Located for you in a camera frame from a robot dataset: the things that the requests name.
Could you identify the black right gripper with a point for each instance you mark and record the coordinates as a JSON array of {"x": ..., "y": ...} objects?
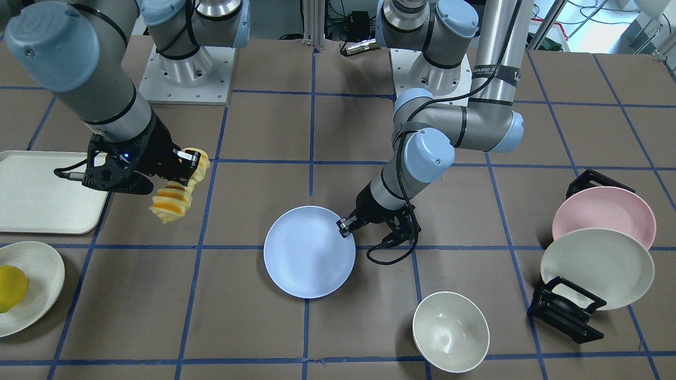
[{"x": 155, "y": 149}]

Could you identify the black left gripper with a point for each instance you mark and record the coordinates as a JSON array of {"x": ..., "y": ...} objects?
[{"x": 369, "y": 206}]

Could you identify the sliced yellow bread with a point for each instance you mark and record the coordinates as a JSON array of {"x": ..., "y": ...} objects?
[{"x": 173, "y": 201}]

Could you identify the blue plate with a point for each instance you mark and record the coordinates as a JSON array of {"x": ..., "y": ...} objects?
[{"x": 305, "y": 255}]

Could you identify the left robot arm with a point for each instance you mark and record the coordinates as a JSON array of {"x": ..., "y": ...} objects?
[{"x": 428, "y": 130}]

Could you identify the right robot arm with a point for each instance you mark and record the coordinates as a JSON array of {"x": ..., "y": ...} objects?
[{"x": 74, "y": 49}]

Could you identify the cream plate with lemon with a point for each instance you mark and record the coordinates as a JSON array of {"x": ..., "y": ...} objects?
[{"x": 45, "y": 270}]

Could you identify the pink plate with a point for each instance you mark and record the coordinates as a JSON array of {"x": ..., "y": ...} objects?
[{"x": 608, "y": 208}]

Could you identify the cream plate in rack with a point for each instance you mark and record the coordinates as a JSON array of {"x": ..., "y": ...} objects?
[{"x": 611, "y": 265}]

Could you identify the cream bowl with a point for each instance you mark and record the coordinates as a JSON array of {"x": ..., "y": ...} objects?
[{"x": 451, "y": 332}]

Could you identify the cream rectangular tray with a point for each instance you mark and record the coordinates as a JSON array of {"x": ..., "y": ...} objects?
[{"x": 34, "y": 200}]

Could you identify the yellow lemon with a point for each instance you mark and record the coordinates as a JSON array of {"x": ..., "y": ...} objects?
[{"x": 14, "y": 284}]

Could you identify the black dish rack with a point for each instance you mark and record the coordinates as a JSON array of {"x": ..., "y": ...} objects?
[{"x": 556, "y": 310}]

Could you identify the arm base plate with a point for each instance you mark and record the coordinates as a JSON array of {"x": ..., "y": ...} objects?
[
  {"x": 411, "y": 70},
  {"x": 203, "y": 79}
]

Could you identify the aluminium frame post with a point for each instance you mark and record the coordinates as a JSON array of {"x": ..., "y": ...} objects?
[{"x": 314, "y": 16}]

